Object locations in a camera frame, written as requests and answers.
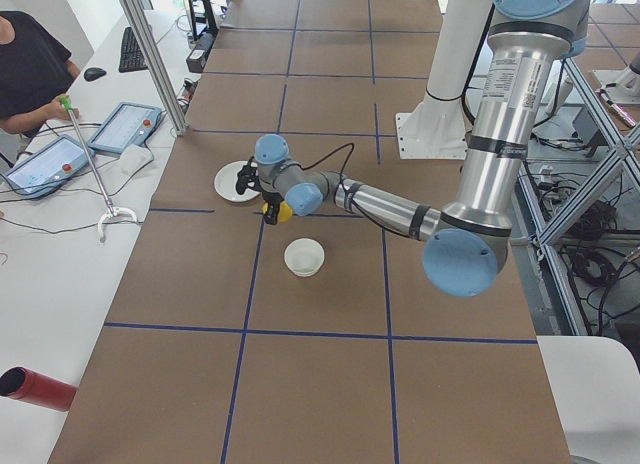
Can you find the far teach pendant tablet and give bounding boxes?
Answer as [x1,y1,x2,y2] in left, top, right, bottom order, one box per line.
[87,102,162,154]

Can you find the black box device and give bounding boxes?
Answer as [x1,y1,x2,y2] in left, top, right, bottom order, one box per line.
[186,33,215,73]

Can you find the near teach pendant tablet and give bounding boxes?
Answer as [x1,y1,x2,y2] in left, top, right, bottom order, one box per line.
[2,135,88,199]

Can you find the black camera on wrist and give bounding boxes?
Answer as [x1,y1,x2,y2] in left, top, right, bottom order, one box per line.
[235,158,261,195]

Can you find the aluminium frame right side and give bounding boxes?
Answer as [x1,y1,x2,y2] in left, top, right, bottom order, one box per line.
[518,60,639,336]

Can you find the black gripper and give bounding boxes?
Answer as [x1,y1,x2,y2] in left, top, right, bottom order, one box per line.
[262,191,281,225]

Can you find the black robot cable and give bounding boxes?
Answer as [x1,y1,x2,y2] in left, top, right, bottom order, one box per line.
[298,142,357,195]

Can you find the white round plate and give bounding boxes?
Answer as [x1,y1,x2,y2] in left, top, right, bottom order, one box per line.
[214,161,260,203]

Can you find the white bowl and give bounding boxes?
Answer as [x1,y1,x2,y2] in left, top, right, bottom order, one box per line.
[284,238,325,277]

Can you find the aluminium frame post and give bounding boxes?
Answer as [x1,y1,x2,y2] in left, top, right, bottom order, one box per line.
[119,0,187,136]

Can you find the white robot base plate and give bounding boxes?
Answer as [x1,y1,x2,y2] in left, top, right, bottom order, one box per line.
[395,111,467,160]

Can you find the tangled floor cables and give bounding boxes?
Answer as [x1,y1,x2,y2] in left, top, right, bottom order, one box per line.
[559,198,640,335]

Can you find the yellow lemon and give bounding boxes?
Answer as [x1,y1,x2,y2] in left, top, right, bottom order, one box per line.
[277,201,293,223]

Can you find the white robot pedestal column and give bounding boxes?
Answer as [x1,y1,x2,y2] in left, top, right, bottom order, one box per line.
[424,0,496,103]

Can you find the brown paper table cover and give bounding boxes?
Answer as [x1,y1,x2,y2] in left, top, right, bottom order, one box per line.
[51,0,569,463]

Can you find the red cylinder tube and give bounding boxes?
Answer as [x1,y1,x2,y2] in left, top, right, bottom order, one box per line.
[1,367,77,412]

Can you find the black computer mouse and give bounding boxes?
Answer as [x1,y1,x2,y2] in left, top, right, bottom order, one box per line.
[83,67,107,82]

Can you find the black keyboard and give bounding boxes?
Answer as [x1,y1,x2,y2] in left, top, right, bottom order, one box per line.
[118,27,147,73]

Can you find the white cloth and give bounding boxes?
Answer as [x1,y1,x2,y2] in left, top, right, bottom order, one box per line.
[118,145,154,176]

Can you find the teach pendant tablet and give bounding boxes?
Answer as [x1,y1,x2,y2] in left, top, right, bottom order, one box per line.
[87,102,162,154]
[2,135,88,199]

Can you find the person in black shirt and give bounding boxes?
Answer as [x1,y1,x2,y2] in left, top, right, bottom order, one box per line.
[1,11,80,138]

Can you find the reacher grabber tool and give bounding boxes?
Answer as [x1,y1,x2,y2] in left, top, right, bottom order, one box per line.
[58,94,138,243]

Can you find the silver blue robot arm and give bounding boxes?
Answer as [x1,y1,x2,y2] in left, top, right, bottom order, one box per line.
[236,0,590,297]

